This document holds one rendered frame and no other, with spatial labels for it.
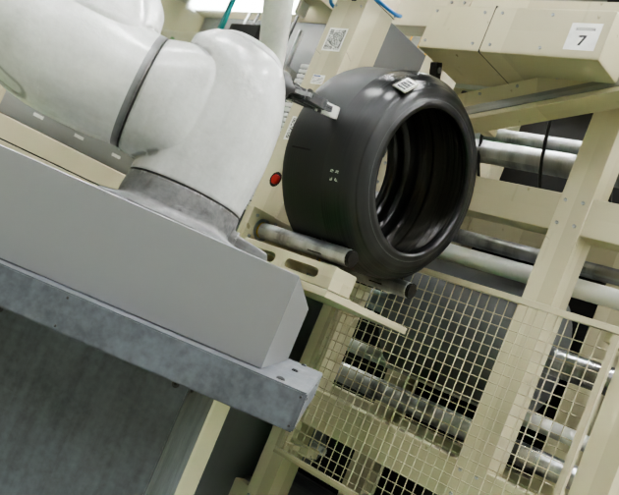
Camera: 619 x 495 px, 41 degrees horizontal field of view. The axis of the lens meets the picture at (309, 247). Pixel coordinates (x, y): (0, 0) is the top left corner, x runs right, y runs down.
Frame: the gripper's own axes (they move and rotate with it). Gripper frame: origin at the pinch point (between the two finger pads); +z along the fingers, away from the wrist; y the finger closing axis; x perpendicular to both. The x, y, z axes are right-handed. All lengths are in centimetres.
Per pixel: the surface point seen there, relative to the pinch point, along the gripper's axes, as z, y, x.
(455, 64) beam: 64, 16, -33
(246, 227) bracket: 6.8, 23.4, 33.9
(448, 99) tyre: 30.3, -11.4, -13.6
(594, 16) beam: 56, -30, -47
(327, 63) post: 25.8, 31.2, -18.5
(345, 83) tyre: 8.7, 5.2, -8.9
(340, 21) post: 28, 33, -32
